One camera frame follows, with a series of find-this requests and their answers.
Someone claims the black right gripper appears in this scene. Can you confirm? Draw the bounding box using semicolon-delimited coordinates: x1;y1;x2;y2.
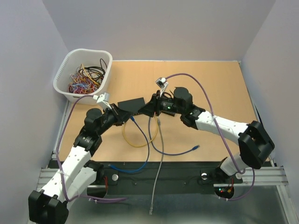
137;90;184;118

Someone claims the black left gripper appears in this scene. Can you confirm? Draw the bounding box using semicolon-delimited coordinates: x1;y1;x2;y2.
97;103;133;135

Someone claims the black network switch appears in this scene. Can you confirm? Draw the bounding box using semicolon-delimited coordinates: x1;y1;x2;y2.
162;111;176;117
117;98;145;116

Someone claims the dark blue ethernet cable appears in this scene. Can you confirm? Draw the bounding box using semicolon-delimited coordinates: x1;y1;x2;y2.
108;116;150;174

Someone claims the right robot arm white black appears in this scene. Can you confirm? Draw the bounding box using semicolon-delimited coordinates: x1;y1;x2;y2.
138;87;275;182

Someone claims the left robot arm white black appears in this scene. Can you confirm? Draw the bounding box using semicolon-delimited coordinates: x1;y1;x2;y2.
28;104;132;224

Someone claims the white plastic basket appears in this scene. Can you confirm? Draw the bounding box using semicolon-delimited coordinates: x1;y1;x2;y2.
53;49;113;103

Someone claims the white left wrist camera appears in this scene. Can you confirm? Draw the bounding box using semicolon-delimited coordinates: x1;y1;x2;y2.
93;92;112;110

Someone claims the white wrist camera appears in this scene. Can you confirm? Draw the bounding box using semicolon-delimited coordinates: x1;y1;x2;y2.
155;77;168;96
93;92;112;110

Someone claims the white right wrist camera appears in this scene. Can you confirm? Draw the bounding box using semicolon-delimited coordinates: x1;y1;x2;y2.
155;77;168;96

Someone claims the yellow ethernet cable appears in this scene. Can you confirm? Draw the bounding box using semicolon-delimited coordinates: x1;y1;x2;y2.
121;115;159;147

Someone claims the tangled coloured wire bundle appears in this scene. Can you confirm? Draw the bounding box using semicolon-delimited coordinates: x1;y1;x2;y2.
67;58;108;94

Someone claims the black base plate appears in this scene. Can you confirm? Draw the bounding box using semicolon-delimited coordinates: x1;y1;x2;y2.
87;161;242;197

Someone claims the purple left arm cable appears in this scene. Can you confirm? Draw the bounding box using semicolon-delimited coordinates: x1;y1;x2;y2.
57;95;128;203

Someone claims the grey ethernet cable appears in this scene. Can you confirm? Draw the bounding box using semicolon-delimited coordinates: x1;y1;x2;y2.
149;118;164;215

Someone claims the aluminium mounting rail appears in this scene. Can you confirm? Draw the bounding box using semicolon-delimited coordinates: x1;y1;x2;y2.
36;167;289;190

